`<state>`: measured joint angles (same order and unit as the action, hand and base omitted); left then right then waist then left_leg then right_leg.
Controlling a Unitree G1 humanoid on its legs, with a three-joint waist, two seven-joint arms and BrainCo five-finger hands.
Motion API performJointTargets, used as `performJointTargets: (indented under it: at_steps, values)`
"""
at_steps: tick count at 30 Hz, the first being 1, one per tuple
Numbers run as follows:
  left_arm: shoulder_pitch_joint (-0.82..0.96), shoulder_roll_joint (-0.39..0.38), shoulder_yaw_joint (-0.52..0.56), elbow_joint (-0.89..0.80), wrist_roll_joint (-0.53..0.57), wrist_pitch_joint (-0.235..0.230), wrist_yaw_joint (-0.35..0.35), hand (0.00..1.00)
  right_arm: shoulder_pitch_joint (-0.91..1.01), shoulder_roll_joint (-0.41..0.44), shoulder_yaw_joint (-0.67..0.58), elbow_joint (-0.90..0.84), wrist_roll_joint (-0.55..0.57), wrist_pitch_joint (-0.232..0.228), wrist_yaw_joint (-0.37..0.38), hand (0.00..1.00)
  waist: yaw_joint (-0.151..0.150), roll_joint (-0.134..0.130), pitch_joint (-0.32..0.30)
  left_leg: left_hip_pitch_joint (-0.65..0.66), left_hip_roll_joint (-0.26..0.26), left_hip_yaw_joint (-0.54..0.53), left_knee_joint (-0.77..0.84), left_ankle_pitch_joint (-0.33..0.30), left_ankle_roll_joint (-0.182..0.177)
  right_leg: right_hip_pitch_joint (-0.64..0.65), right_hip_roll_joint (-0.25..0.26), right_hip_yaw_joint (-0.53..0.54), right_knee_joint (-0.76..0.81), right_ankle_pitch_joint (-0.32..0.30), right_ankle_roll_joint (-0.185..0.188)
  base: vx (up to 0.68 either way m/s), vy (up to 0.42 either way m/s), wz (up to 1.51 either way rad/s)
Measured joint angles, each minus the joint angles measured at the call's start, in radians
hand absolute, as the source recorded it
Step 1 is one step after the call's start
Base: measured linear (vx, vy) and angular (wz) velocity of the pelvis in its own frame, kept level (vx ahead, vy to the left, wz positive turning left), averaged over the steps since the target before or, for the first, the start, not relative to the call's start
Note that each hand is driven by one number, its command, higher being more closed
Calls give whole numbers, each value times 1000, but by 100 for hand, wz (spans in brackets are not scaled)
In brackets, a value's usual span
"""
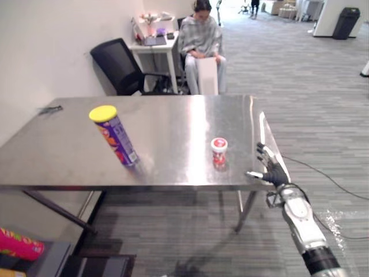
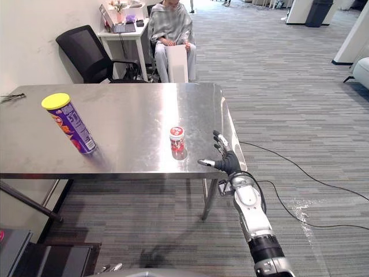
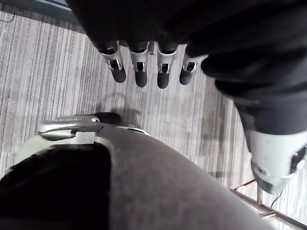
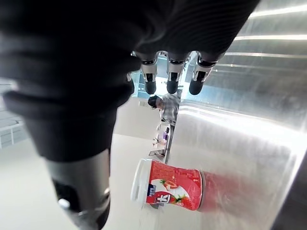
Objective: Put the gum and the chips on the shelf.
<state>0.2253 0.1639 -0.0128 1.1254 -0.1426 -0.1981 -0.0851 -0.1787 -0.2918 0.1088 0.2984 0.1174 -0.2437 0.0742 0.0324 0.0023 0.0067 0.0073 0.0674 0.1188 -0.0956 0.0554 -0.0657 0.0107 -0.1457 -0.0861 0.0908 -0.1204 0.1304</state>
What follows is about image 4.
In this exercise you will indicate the red strawberry gum jar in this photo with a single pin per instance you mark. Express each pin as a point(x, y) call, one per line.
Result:
point(168, 184)

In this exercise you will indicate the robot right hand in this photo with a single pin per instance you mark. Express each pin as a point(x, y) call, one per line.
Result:
point(72, 72)

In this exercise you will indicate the person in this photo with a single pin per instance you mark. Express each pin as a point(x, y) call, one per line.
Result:
point(165, 107)

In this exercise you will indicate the stainless steel shelf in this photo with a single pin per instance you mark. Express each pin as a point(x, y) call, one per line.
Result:
point(239, 107)

